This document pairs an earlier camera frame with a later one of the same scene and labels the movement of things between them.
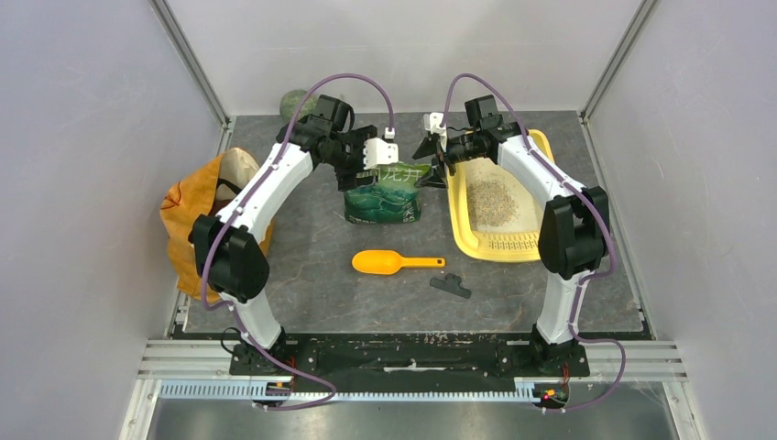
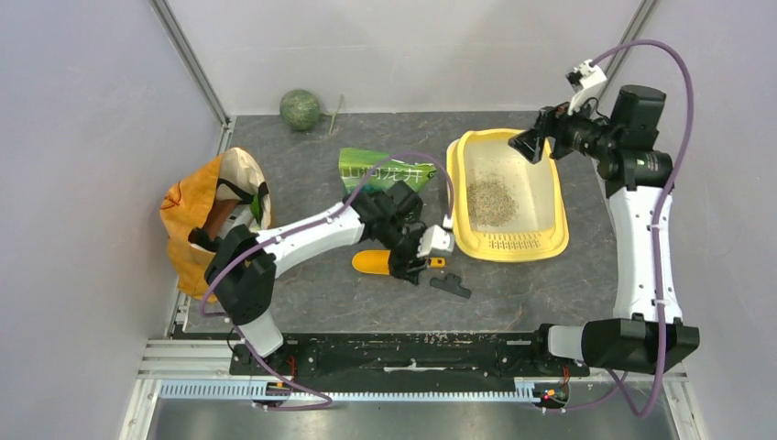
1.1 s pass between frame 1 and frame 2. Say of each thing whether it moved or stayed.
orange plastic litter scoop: stayed
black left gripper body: moved
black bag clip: stayed
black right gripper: moved
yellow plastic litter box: stayed
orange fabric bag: stayed
